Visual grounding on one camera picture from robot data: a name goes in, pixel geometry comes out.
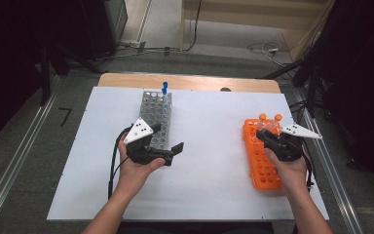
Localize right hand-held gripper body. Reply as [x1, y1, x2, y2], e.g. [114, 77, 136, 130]
[264, 123, 323, 163]

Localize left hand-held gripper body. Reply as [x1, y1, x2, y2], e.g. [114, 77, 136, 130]
[124, 116, 175, 167]

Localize orange-capped clear tube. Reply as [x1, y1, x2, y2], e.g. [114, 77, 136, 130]
[271, 113, 283, 131]
[256, 112, 268, 133]

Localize silver metal test tube rack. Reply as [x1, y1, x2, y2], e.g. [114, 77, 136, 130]
[135, 90, 173, 151]

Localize orange plastic test tube rack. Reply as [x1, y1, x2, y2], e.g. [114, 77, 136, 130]
[242, 118, 293, 191]

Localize person's right hand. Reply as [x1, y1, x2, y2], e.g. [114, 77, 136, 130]
[264, 145, 310, 198]

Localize person's left hand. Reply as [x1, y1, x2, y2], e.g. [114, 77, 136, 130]
[116, 140, 167, 198]

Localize white table board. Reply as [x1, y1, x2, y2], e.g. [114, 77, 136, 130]
[47, 86, 329, 222]

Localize black tripod stand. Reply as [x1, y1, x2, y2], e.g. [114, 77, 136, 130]
[262, 58, 326, 119]

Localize dark curtain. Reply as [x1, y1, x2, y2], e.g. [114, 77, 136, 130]
[0, 0, 83, 152]
[305, 0, 374, 196]

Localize black stand leg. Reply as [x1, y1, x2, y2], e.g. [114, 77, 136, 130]
[38, 45, 52, 106]

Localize black cabinet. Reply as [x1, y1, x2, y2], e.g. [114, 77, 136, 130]
[77, 0, 129, 61]

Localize right hand-held gripper black cable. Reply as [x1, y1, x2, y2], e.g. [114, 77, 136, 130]
[300, 145, 316, 193]

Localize hand-held gripper black cable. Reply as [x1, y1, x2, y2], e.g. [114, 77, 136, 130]
[107, 126, 134, 200]
[300, 145, 316, 193]

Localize left hand-held gripper black cable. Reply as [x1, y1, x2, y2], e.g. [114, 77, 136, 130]
[107, 126, 134, 200]

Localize metal floor rail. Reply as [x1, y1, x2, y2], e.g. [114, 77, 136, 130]
[293, 91, 365, 234]
[0, 76, 61, 234]

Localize grey floor cable bundle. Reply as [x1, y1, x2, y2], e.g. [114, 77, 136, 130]
[96, 40, 181, 62]

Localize white floor cable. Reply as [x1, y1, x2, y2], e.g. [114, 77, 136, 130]
[247, 41, 294, 67]

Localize black hanging cable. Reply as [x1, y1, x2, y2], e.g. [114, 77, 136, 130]
[183, 0, 203, 52]

